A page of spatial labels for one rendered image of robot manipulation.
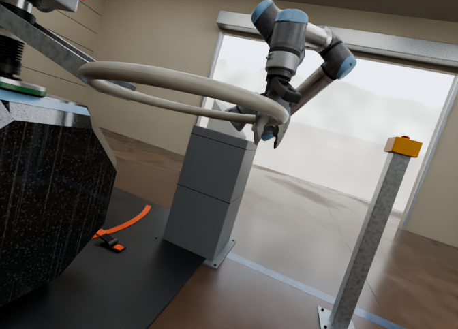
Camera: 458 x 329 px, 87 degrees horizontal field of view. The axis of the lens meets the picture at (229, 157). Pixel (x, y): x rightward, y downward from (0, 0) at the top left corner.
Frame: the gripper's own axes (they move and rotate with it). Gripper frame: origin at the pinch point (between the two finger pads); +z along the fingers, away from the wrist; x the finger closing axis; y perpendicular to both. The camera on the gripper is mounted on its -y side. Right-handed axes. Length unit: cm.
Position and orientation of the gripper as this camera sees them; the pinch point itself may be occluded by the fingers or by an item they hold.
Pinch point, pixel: (267, 142)
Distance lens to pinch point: 68.5
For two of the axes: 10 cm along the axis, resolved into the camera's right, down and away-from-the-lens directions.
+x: -9.4, -1.8, -2.9
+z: -2.1, 9.8, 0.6
